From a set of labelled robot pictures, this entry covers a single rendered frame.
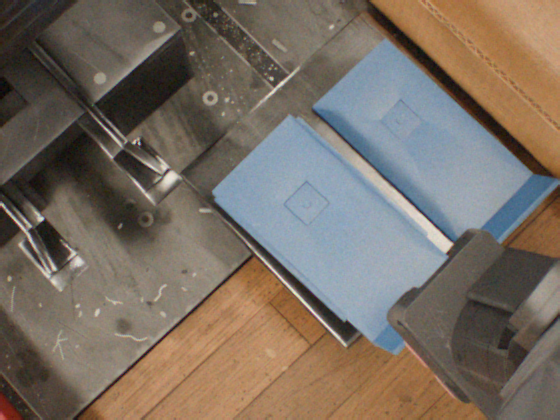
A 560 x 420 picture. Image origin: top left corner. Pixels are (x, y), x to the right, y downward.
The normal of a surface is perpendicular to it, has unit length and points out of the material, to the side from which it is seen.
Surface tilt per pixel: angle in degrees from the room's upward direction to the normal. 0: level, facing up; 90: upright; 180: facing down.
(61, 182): 0
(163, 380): 0
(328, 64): 0
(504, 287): 60
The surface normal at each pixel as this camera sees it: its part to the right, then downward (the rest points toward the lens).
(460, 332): -0.91, -0.22
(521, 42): -0.04, -0.25
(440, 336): 0.33, 0.09
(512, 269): -0.64, -0.71
